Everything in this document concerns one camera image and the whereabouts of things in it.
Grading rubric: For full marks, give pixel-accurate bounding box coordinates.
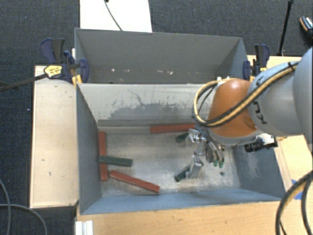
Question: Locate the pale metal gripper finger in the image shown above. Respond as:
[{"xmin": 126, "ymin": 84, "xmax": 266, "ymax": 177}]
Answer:
[
  {"xmin": 175, "ymin": 128, "xmax": 203, "ymax": 145},
  {"xmin": 174, "ymin": 155, "xmax": 204, "ymax": 183}
]

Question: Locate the red-brown flat block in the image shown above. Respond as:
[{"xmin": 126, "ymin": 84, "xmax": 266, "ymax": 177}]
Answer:
[
  {"xmin": 108, "ymin": 170, "xmax": 161, "ymax": 194},
  {"xmin": 149, "ymin": 123, "xmax": 197, "ymax": 135},
  {"xmin": 98, "ymin": 131, "xmax": 110, "ymax": 182}
]

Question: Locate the grey metal bin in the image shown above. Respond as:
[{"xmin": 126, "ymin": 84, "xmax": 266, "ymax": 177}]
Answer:
[{"xmin": 74, "ymin": 27, "xmax": 287, "ymax": 216}]

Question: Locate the dark green flat block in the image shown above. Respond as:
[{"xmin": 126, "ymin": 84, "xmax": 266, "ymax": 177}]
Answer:
[{"xmin": 98, "ymin": 155, "xmax": 134, "ymax": 168}]

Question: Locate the pale wood board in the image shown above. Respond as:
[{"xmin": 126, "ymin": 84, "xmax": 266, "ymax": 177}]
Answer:
[{"xmin": 29, "ymin": 65, "xmax": 80, "ymax": 209}]

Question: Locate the black cylinder on white bracket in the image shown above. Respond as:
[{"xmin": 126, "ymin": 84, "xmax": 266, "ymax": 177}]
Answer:
[{"xmin": 244, "ymin": 133, "xmax": 278, "ymax": 154}]

